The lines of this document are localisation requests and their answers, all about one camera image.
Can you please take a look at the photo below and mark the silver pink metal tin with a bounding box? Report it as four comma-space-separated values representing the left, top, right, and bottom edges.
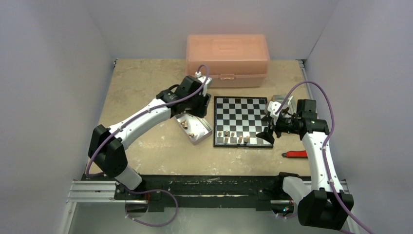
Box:
174, 113, 213, 145

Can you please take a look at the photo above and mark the black white chess board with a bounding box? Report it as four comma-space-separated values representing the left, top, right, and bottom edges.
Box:
213, 96, 273, 149

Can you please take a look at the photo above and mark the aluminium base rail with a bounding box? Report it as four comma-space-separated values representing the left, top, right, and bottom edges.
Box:
66, 174, 351, 214

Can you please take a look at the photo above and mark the light wooden chess pieces pile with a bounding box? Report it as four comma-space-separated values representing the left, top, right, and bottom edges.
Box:
181, 120, 194, 137

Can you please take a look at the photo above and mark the purple cable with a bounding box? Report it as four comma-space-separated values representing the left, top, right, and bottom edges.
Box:
276, 80, 375, 234
84, 64, 210, 227

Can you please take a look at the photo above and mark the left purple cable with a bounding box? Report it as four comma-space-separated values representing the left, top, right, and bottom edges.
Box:
84, 64, 210, 227

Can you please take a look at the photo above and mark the gold metal tin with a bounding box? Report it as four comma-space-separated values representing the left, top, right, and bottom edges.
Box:
272, 94, 298, 114

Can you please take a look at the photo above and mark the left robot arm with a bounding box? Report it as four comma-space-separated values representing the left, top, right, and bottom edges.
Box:
88, 76, 212, 199

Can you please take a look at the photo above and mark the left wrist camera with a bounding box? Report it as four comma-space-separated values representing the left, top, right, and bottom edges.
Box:
195, 72, 212, 97

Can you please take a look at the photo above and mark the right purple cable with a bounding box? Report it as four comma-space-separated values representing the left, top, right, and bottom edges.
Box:
276, 80, 375, 234

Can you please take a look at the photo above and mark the pink plastic storage box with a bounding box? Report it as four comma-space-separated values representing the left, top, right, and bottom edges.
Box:
186, 34, 270, 88

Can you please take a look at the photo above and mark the red black utility knife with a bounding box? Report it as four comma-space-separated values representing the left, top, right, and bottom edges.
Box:
282, 151, 308, 158

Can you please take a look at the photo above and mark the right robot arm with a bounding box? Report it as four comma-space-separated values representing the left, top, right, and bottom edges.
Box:
256, 99, 354, 230

